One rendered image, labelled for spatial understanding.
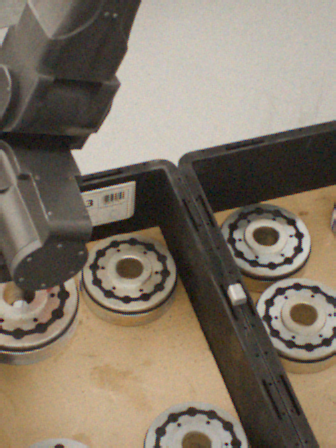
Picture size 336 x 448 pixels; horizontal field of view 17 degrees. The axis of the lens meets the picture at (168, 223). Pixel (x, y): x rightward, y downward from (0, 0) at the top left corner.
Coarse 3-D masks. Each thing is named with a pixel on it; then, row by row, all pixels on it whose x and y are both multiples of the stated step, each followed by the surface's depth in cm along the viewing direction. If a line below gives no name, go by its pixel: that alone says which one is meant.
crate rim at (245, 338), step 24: (120, 168) 124; (144, 168) 124; (168, 168) 125; (192, 216) 121; (216, 264) 117; (216, 288) 115; (240, 312) 113; (240, 336) 112; (264, 384) 110; (288, 432) 106
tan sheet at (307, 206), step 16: (304, 192) 137; (320, 192) 137; (288, 208) 135; (304, 208) 135; (320, 208) 135; (304, 224) 134; (320, 224) 134; (320, 240) 132; (320, 256) 131; (304, 272) 129; (320, 272) 129; (304, 384) 120; (320, 384) 120; (304, 400) 119; (320, 400) 119; (320, 416) 118; (320, 432) 117
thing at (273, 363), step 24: (240, 144) 127; (264, 144) 128; (192, 168) 125; (192, 192) 123; (216, 240) 119; (264, 336) 112; (264, 360) 110; (288, 384) 109; (288, 408) 107; (312, 432) 106
